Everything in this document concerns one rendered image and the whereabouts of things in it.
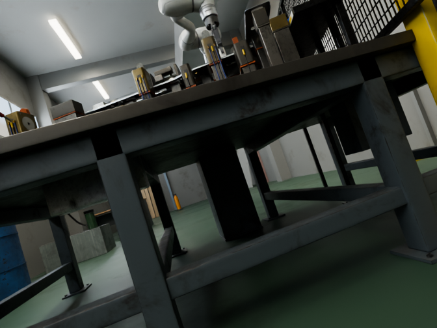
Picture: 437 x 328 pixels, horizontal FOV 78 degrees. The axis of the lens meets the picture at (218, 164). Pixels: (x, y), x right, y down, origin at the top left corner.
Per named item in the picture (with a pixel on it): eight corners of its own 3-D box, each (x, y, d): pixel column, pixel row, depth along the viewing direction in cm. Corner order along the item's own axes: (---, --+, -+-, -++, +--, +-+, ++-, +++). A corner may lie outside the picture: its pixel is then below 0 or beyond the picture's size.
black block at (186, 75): (197, 125, 118) (176, 64, 121) (201, 129, 128) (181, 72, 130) (208, 121, 118) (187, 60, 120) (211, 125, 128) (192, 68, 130)
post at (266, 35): (277, 83, 98) (251, 11, 100) (276, 87, 103) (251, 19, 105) (291, 78, 98) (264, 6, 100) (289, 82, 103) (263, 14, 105)
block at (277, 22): (294, 92, 120) (267, 19, 123) (291, 97, 128) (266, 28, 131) (312, 86, 120) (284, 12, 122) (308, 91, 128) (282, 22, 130)
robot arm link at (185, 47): (177, 29, 188) (195, 25, 191) (173, 40, 205) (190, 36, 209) (183, 47, 189) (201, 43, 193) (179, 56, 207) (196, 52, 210)
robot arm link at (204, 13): (198, 8, 140) (201, 18, 140) (214, 1, 139) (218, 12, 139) (200, 18, 149) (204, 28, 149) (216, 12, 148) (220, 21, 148)
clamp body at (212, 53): (224, 112, 113) (198, 36, 115) (227, 118, 124) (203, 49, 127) (239, 107, 112) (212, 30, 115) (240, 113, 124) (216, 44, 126)
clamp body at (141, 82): (150, 141, 119) (127, 69, 122) (159, 144, 131) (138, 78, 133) (164, 136, 118) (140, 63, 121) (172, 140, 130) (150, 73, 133)
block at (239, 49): (253, 103, 113) (231, 41, 115) (253, 109, 125) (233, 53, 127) (270, 97, 112) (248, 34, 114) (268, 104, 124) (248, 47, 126)
